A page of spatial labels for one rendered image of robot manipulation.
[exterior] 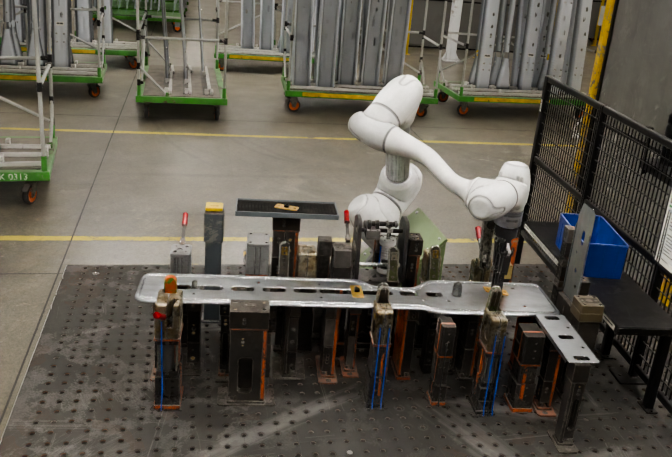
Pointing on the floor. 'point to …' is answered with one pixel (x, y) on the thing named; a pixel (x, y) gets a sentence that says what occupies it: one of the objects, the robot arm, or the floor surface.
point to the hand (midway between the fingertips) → (497, 280)
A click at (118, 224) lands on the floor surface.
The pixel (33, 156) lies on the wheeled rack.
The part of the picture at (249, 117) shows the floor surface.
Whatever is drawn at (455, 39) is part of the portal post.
